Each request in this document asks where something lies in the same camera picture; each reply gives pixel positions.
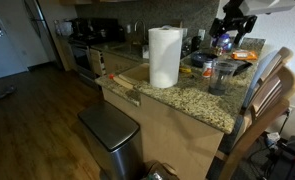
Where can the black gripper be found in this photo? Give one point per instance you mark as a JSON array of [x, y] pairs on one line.
[[237, 22]]

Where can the small yellow object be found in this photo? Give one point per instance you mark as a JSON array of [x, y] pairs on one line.
[[185, 70]]

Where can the stainless steel refrigerator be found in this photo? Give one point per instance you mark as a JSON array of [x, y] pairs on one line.
[[42, 26]]

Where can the clear bag of nuts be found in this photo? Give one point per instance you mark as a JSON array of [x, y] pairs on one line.
[[218, 50]]

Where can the white wall outlet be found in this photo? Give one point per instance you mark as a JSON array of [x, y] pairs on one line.
[[201, 34]]

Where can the white paper towel roll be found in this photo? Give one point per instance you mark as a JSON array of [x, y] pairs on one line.
[[165, 56]]

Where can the black plastic tray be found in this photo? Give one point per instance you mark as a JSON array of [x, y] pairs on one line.
[[244, 66]]

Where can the wooden cutting board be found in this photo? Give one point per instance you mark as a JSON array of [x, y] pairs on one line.
[[135, 74]]

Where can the white door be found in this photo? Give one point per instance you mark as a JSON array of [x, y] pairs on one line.
[[7, 56]]

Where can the clear jar blue lid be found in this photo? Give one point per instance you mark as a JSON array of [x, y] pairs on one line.
[[224, 41]]

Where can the black bag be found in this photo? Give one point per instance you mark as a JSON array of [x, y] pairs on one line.
[[290, 160]]

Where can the large wooden chair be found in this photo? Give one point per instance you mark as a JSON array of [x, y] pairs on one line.
[[253, 133]]

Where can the clear plastic blender cup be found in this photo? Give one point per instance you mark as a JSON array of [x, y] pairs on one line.
[[220, 83]]

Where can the white bottle purple cap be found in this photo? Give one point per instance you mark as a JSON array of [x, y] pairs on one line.
[[207, 69]]

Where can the dark shoes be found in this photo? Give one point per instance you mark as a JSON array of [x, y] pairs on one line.
[[3, 92]]

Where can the black countertop appliance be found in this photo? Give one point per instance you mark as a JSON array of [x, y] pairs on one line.
[[196, 43]]

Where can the metal sink faucet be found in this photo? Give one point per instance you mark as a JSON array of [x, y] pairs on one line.
[[144, 31]]

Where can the wooden chair grey backrest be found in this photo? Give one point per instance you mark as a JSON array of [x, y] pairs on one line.
[[267, 66]]

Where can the black stove oven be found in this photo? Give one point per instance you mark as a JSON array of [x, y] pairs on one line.
[[82, 56]]

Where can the dark blue bowl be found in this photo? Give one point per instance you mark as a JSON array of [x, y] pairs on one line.
[[200, 59]]

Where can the beige sink cabinet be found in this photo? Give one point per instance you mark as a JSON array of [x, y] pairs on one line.
[[115, 63]]

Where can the white countertop container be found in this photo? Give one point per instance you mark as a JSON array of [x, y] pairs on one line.
[[64, 28]]

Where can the stainless steel trash can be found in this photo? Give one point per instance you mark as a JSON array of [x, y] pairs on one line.
[[110, 133]]

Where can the orange snack package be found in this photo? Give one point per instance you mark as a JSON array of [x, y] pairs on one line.
[[244, 55]]

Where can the beige kitchen island cabinet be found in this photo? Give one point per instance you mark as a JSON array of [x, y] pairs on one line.
[[173, 140]]

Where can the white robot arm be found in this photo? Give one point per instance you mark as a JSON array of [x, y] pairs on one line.
[[270, 5]]

